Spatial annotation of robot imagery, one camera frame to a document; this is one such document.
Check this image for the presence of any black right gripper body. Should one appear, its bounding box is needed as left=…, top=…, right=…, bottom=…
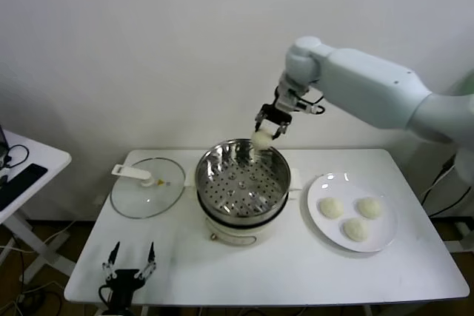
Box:
left=258, top=103, right=294, bottom=127

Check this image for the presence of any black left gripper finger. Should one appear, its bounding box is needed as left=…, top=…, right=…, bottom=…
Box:
left=102, top=241, right=121, bottom=280
left=134, top=241, right=157, bottom=280

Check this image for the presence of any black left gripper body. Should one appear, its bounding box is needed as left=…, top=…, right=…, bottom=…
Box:
left=109, top=269, right=145, bottom=316

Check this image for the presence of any white steamed baozi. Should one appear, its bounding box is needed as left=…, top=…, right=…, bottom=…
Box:
left=318, top=197, right=344, bottom=218
left=356, top=197, right=383, bottom=220
left=342, top=218, right=370, bottom=242
left=250, top=129, right=274, bottom=150

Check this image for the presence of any stainless perforated steamer basket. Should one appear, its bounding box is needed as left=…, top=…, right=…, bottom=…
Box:
left=195, top=139, right=292, bottom=219

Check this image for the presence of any large white plate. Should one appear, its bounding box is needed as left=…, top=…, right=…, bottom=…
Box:
left=306, top=172, right=399, bottom=253

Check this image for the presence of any white electric cooking pot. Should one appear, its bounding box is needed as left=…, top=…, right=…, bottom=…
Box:
left=184, top=165, right=301, bottom=247

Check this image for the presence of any flat black keyboard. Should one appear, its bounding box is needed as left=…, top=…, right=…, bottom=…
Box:
left=0, top=164, right=49, bottom=212

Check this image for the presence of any white folding side table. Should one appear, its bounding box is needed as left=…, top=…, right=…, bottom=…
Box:
left=0, top=130, right=75, bottom=278

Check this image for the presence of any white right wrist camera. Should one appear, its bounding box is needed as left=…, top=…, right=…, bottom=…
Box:
left=276, top=86, right=316, bottom=114

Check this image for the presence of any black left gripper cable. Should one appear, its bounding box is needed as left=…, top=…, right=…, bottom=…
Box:
left=98, top=284, right=113, bottom=309

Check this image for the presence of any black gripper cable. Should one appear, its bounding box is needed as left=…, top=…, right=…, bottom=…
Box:
left=299, top=81, right=327, bottom=115
left=98, top=284, right=113, bottom=309

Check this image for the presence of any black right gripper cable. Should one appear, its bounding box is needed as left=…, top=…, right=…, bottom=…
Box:
left=299, top=81, right=327, bottom=115

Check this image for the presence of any glass lid with white handle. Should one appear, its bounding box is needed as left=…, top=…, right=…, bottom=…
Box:
left=109, top=158, right=186, bottom=220

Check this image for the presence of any white floor cable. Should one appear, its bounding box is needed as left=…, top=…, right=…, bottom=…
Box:
left=0, top=219, right=75, bottom=255

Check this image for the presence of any black looped cable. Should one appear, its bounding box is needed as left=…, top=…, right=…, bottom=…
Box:
left=0, top=144, right=30, bottom=184

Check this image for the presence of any black power adapter cable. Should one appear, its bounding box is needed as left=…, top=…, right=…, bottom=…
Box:
left=420, top=156, right=474, bottom=219

